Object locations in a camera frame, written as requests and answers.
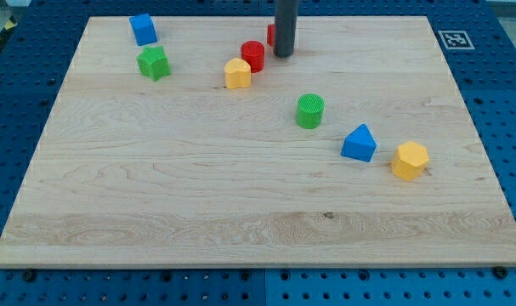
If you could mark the light wooden board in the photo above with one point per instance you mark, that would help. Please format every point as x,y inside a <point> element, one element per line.
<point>183,173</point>

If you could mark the green cylinder block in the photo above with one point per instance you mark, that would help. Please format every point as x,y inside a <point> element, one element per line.
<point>310,110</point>

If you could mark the yellow heart block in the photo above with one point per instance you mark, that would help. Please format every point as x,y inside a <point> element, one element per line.
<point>237,74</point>

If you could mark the red cylinder block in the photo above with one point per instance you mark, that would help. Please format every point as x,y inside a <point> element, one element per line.
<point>253,52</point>

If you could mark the blue triangle block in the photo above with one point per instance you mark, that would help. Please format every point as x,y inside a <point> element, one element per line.
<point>359,144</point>

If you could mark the red block behind rod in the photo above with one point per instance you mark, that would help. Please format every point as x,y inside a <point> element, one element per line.
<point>270,35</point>

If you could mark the green star block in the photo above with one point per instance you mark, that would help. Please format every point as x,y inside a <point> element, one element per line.
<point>153,63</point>

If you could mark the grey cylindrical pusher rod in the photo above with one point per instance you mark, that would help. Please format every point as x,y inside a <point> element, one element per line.
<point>286,13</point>

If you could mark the yellow hexagon block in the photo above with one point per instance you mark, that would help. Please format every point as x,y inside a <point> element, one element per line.
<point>410,160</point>

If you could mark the blue cube block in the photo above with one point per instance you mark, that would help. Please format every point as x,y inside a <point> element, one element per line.
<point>143,29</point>

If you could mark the white fiducial marker tag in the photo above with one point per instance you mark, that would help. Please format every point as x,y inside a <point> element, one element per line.
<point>456,40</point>

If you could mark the black bolt left front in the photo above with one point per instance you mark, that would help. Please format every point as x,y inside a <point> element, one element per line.
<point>29,275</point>

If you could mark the black bolt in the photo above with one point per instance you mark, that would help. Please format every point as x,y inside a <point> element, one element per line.
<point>500,272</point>
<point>29,275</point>

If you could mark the black bolt right front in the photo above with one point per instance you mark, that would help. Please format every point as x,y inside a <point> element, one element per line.
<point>500,272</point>

